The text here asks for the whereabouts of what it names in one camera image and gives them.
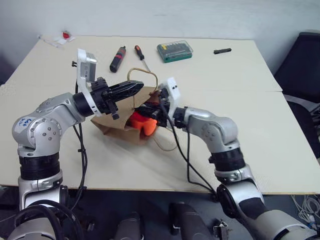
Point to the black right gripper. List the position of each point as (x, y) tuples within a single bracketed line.
[(163, 110)]

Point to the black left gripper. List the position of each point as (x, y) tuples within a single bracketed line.
[(100, 96)]

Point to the orange plush toy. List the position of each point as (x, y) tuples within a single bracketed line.
[(143, 123)]

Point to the brown paper bag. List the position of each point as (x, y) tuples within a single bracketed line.
[(117, 125)]

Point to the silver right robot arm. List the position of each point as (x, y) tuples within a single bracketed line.
[(225, 135)]

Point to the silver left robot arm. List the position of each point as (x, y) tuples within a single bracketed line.
[(47, 117)]

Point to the black red electric screwdriver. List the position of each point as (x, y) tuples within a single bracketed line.
[(117, 58)]

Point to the green screwdriver bit box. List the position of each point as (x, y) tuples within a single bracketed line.
[(175, 51)]

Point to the red white small packaging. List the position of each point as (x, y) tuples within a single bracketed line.
[(63, 38)]

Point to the black bit holder bar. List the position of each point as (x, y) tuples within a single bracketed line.
[(222, 51)]

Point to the dark rounded shape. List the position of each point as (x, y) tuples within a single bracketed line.
[(130, 227), (187, 222)]

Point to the black office chair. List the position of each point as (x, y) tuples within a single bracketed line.
[(300, 82)]

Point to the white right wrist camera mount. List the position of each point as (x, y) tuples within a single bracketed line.
[(173, 96)]

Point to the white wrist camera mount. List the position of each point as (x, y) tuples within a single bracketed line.
[(173, 96), (86, 66)]

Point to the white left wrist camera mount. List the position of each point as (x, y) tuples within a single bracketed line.
[(86, 66)]

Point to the small metal bracket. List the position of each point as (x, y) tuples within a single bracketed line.
[(220, 228)]

